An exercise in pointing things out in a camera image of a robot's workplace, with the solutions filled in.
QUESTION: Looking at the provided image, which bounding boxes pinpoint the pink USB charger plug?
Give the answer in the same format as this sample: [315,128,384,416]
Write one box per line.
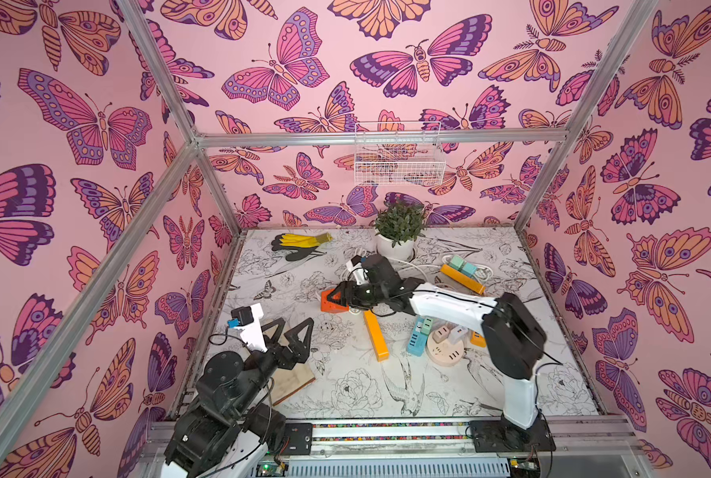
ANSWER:
[432,325,450,344]

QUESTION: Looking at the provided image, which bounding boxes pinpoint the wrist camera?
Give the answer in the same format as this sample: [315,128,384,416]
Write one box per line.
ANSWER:
[227,303,267,353]
[346,255,369,286]

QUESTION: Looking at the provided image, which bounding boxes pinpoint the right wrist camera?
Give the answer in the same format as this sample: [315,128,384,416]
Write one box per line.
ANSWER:
[346,255,369,286]

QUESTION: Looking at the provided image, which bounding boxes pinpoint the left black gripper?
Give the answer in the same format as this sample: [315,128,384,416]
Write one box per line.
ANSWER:
[225,317,311,419]

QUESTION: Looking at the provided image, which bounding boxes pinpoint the small yellow power strip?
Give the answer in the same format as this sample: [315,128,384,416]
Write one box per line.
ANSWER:
[469,332,487,348]

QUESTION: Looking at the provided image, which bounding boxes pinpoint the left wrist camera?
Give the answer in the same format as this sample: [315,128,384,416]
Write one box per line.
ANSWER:
[227,303,267,353]

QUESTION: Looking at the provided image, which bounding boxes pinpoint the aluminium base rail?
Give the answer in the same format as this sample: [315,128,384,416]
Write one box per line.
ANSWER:
[129,417,656,478]

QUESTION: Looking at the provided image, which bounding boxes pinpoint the orange power strip rear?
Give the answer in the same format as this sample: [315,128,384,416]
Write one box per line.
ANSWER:
[440,264,485,296]

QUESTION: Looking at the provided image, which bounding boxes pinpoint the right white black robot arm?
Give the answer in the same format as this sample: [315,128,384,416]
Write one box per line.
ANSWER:
[327,254,547,430]

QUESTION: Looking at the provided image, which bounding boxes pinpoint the white wire basket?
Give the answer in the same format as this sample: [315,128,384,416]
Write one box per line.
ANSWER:
[352,121,446,187]

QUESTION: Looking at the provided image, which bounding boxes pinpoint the beige cloth glove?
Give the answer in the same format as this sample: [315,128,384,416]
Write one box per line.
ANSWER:
[271,364,316,406]

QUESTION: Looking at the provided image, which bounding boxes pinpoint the yellow black work gloves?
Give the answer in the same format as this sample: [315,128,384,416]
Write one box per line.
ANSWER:
[271,233,333,262]

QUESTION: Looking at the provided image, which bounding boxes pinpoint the potted green plant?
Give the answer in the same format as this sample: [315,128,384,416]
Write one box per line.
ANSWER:
[375,202,424,261]

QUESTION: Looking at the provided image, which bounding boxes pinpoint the pink round socket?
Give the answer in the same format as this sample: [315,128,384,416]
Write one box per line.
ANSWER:
[425,337,465,368]

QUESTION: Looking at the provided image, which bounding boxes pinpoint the green USB charger plug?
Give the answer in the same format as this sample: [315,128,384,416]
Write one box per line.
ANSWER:
[420,317,433,335]

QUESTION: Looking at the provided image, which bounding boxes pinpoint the blue power strip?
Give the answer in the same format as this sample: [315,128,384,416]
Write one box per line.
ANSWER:
[407,316,431,357]

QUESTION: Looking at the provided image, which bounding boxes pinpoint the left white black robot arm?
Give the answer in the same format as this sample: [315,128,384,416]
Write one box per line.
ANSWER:
[164,318,315,477]

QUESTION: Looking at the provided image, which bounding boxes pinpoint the orange cube socket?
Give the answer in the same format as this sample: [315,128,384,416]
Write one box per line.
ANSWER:
[320,289,350,314]

